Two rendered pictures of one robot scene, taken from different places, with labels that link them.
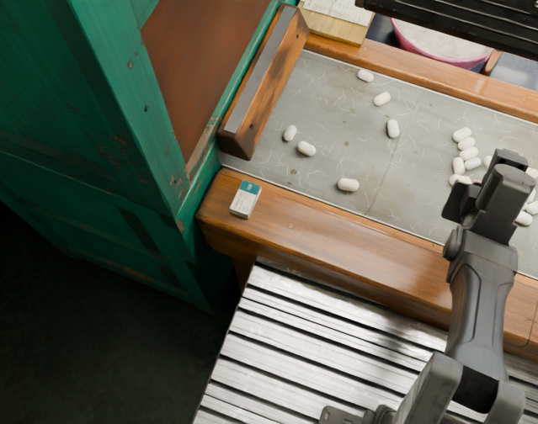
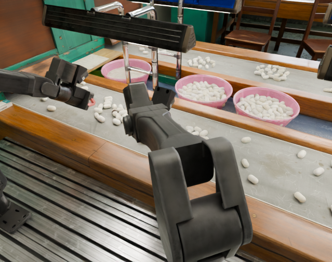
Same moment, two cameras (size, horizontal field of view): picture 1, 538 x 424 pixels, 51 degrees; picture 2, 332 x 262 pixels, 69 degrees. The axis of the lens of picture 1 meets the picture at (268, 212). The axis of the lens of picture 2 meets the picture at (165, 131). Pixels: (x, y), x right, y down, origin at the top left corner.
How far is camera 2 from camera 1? 0.87 m
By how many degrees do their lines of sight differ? 30
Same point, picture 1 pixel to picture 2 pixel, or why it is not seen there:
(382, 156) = not seen: hidden behind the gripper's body
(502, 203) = (53, 65)
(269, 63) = (34, 64)
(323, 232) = (26, 117)
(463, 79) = (117, 84)
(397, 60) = (96, 78)
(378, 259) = (42, 127)
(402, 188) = (74, 112)
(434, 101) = (105, 91)
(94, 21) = not seen: outside the picture
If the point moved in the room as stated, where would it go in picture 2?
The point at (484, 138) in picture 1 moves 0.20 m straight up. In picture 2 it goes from (118, 101) to (111, 58)
